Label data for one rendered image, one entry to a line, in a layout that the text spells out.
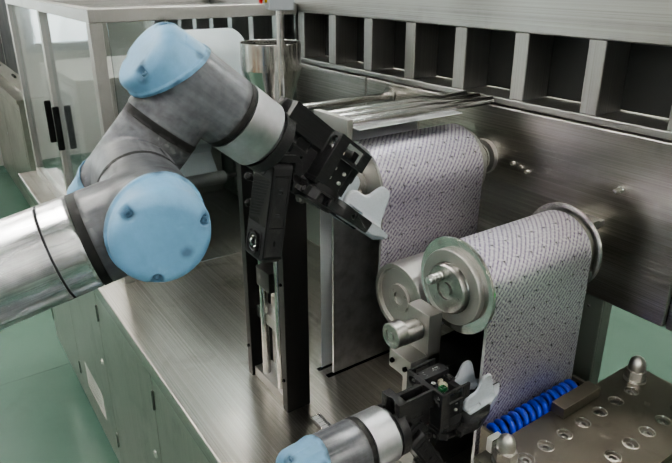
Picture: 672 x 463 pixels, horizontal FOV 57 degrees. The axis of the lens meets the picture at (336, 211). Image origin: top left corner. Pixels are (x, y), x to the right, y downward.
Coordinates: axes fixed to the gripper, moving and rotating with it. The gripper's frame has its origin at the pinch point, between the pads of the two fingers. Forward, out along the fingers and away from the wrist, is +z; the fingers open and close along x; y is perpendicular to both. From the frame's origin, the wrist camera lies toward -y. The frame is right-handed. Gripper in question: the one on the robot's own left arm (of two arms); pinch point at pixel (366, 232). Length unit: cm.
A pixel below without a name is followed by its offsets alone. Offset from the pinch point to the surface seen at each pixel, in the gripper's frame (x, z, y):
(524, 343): -6.9, 34.0, -0.9
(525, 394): -6.9, 42.2, -7.6
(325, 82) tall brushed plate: 82, 35, 33
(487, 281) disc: -6.6, 18.1, 3.3
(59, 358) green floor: 216, 78, -113
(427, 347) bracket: 0.5, 23.7, -9.1
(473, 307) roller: -5.4, 20.1, -0.6
